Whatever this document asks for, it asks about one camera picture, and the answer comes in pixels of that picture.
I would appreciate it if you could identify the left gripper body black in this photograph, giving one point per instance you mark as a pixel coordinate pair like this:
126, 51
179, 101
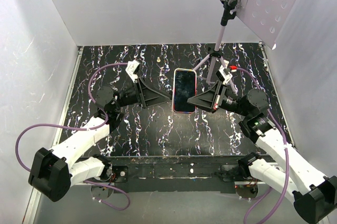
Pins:
130, 95

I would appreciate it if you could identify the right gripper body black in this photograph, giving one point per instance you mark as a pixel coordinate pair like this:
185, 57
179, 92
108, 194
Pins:
229, 101

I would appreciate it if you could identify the pink phone case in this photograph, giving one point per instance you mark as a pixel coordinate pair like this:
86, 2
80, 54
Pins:
184, 91

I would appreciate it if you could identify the black smartphone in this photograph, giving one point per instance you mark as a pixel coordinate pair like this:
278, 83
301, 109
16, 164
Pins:
184, 91

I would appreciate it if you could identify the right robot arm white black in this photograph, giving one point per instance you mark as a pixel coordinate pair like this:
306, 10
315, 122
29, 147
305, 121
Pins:
312, 193

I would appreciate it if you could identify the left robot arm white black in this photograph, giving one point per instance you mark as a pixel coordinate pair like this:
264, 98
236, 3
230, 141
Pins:
55, 170

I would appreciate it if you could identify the tripod stand silver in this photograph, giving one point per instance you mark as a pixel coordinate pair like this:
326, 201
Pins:
218, 50

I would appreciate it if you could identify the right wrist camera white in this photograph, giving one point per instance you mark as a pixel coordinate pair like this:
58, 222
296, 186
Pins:
224, 74

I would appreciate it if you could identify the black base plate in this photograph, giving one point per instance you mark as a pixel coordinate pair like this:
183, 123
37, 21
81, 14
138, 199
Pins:
183, 174

